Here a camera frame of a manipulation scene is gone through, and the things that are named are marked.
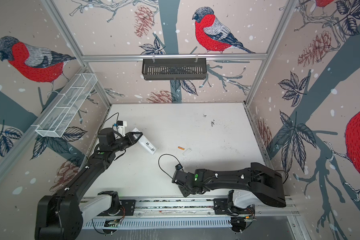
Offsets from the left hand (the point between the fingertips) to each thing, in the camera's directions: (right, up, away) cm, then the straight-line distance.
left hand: (140, 134), depth 80 cm
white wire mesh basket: (-39, +13, -4) cm, 41 cm away
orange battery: (+22, -11, +16) cm, 29 cm away
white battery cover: (+26, -13, +14) cm, 32 cm away
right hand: (+23, -30, -1) cm, 38 cm away
